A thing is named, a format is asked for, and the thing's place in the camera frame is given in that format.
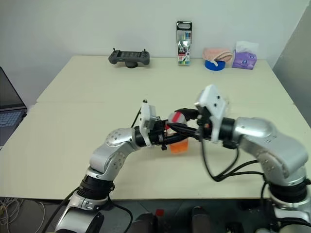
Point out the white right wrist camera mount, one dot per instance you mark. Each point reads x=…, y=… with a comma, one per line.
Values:
x=213, y=102

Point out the grey laptop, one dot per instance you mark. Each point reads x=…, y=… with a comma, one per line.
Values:
x=9, y=99

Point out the small red floor marker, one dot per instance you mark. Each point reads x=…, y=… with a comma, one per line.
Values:
x=159, y=212

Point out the clear bottle with orange drink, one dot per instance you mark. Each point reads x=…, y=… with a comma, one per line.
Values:
x=179, y=148

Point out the purple tissue pack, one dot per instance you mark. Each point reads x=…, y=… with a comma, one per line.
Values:
x=244, y=59

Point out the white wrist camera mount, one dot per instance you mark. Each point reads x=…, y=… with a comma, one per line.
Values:
x=213, y=102
x=147, y=114

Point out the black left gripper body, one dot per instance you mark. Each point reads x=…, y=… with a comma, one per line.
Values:
x=156, y=132

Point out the pink folded cloth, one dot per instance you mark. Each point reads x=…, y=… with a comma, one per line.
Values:
x=217, y=54

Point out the marker pen pack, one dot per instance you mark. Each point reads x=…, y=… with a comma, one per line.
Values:
x=184, y=46

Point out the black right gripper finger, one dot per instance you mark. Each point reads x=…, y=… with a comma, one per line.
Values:
x=184, y=129
x=192, y=114

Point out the blue tape roll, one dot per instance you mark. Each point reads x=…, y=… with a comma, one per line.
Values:
x=215, y=66

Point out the grey handheld remote controller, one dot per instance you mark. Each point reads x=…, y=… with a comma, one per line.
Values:
x=128, y=57

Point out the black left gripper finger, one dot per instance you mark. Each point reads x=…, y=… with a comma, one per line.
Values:
x=176, y=139

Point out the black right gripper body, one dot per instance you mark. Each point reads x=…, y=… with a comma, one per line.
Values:
x=205, y=126

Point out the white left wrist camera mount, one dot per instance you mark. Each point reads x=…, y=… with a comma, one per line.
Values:
x=147, y=114

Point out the dark rounded shape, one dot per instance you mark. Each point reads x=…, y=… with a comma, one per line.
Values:
x=145, y=223
x=201, y=218

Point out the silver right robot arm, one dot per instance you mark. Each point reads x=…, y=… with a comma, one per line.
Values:
x=267, y=140

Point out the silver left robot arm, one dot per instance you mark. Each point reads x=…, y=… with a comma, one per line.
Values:
x=114, y=140

